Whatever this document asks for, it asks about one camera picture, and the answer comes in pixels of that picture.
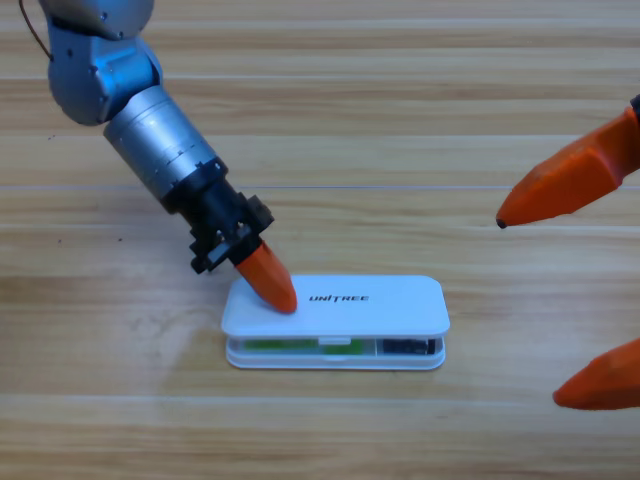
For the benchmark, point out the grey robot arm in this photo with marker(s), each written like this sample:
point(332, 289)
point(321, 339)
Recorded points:
point(125, 100)

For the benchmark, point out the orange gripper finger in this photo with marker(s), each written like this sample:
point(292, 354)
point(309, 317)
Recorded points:
point(605, 385)
point(575, 175)

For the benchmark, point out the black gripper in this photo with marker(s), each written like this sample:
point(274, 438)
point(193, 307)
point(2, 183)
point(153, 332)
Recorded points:
point(215, 210)

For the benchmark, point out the green and white pen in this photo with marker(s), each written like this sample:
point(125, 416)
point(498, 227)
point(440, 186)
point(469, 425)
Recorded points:
point(280, 346)

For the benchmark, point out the white Unitree pencil case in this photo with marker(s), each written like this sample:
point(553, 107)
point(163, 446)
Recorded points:
point(380, 305)

